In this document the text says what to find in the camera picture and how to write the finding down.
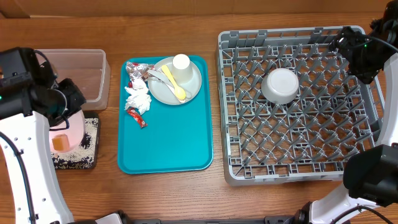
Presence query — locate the rice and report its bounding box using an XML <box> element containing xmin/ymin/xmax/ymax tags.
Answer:
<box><xmin>52</xmin><ymin>117</ymin><xmax>100</xmax><ymax>170</ymax></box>

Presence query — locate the yellow plastic spoon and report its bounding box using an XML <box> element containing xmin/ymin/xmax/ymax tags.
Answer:
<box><xmin>161</xmin><ymin>65</ymin><xmax>187</xmax><ymax>101</ymax></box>

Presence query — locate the crumpled foil wrapper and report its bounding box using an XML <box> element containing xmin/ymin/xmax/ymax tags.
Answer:
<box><xmin>126</xmin><ymin>62</ymin><xmax>155</xmax><ymax>82</ymax></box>

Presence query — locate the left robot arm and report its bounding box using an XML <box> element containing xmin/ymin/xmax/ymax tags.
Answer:
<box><xmin>1</xmin><ymin>47</ymin><xmax>86</xmax><ymax>223</ymax></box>

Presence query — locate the pink plate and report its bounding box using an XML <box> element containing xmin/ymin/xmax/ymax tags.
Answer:
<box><xmin>49</xmin><ymin>110</ymin><xmax>85</xmax><ymax>153</ymax></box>

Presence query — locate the grey-green plate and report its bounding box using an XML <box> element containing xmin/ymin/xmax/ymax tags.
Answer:
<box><xmin>147</xmin><ymin>60</ymin><xmax>202</xmax><ymax>105</ymax></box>

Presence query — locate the white paper cup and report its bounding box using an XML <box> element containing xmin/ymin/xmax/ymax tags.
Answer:
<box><xmin>171</xmin><ymin>54</ymin><xmax>193</xmax><ymax>83</ymax></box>

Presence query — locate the teal serving tray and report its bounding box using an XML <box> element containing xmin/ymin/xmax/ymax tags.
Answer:
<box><xmin>118</xmin><ymin>55</ymin><xmax>214</xmax><ymax>174</ymax></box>

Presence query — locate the grey bowl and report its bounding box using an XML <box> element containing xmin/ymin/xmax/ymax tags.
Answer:
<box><xmin>261</xmin><ymin>68</ymin><xmax>299</xmax><ymax>105</ymax></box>

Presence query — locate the clear plastic bin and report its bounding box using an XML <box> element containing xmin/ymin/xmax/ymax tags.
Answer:
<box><xmin>41</xmin><ymin>49</ymin><xmax>111</xmax><ymax>111</ymax></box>

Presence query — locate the orange food cube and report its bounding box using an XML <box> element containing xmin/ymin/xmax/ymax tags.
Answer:
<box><xmin>52</xmin><ymin>134</ymin><xmax>70</xmax><ymax>152</ymax></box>

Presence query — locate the black waste tray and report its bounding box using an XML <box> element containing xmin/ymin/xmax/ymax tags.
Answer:
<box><xmin>51</xmin><ymin>111</ymin><xmax>101</xmax><ymax>170</ymax></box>

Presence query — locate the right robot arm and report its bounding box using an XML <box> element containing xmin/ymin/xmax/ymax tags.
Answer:
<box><xmin>286</xmin><ymin>1</ymin><xmax>397</xmax><ymax>223</ymax></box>

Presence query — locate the crumpled white napkin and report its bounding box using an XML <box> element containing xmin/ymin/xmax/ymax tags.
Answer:
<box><xmin>124</xmin><ymin>78</ymin><xmax>152</xmax><ymax>115</ymax></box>

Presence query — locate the grey dishwasher rack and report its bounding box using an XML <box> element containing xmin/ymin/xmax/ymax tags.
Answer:
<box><xmin>216</xmin><ymin>26</ymin><xmax>384</xmax><ymax>186</ymax></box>

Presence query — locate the red sauce packet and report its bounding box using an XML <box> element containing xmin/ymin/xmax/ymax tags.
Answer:
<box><xmin>126</xmin><ymin>108</ymin><xmax>147</xmax><ymax>129</ymax></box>

